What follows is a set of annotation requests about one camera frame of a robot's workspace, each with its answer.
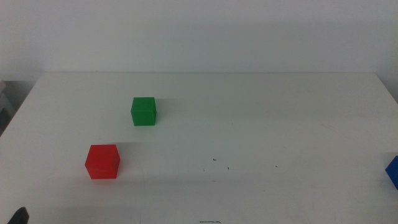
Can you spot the green cube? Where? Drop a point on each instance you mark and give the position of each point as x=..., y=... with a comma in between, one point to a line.
x=143, y=111

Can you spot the red cube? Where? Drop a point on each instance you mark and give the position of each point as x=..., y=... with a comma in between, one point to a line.
x=102, y=161

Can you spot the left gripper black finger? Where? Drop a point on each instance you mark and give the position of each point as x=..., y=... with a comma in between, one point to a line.
x=20, y=217

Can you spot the blue cube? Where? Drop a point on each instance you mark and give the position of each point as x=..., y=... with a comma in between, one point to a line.
x=393, y=172

